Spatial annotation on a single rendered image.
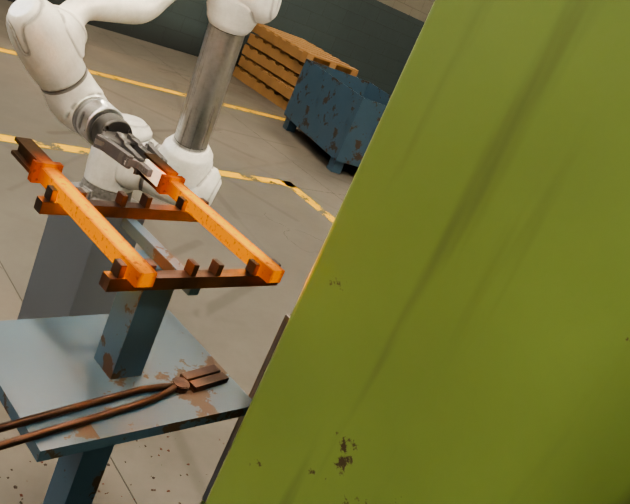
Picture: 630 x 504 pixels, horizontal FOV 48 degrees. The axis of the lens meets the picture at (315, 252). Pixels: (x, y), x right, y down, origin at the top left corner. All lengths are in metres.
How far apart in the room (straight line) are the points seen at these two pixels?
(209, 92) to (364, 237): 1.25
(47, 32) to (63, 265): 1.01
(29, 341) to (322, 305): 0.56
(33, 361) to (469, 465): 0.71
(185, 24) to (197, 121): 7.11
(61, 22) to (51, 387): 0.70
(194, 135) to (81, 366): 1.01
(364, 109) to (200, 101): 4.29
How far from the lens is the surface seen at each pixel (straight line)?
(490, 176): 0.73
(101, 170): 2.18
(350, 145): 6.29
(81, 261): 2.24
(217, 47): 1.95
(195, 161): 2.08
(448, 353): 0.75
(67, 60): 1.48
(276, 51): 8.53
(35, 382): 1.15
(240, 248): 1.14
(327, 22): 10.32
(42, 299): 2.40
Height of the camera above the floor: 1.45
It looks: 20 degrees down
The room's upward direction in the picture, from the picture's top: 24 degrees clockwise
